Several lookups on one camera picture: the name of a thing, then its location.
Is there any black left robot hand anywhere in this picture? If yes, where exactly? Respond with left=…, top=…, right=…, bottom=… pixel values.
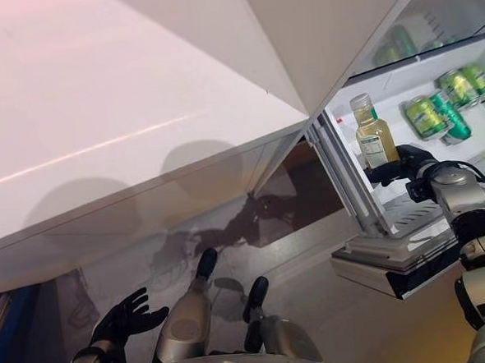
left=85, top=286, right=173, bottom=363

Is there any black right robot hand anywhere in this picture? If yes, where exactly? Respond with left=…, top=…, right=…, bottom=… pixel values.
left=363, top=141, right=440, bottom=190

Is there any yellow drink bottle white cap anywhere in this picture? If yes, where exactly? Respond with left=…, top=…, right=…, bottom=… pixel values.
left=349, top=91, right=400, bottom=172

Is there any white fridge drawer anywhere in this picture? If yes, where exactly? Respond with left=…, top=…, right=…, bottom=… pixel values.
left=301, top=39, right=485, bottom=306

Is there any stainless steel fridge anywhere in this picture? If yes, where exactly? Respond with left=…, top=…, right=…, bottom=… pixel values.
left=338, top=0, right=485, bottom=86

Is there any teal green soda can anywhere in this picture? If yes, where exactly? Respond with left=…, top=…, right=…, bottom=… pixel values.
left=427, top=89, right=474, bottom=147

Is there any grey left robot leg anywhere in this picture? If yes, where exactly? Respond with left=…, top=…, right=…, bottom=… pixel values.
left=145, top=247, right=225, bottom=363

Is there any grey robot leg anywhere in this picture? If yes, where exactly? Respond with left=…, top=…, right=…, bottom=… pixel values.
left=239, top=273, right=326, bottom=363
left=145, top=247, right=225, bottom=363

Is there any blue board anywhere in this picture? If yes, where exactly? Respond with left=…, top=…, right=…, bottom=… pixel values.
left=0, top=283, right=45, bottom=363

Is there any grey right robot leg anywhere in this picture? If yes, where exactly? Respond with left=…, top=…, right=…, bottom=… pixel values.
left=239, top=273, right=326, bottom=363

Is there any white tall cabinet panel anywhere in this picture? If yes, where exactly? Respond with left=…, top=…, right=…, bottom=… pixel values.
left=113, top=0, right=443, bottom=129

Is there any white counter cabinet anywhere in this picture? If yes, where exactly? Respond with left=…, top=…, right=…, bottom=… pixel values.
left=0, top=0, right=320, bottom=296

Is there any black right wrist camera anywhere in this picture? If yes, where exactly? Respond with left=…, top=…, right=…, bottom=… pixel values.
left=404, top=177, right=435, bottom=204

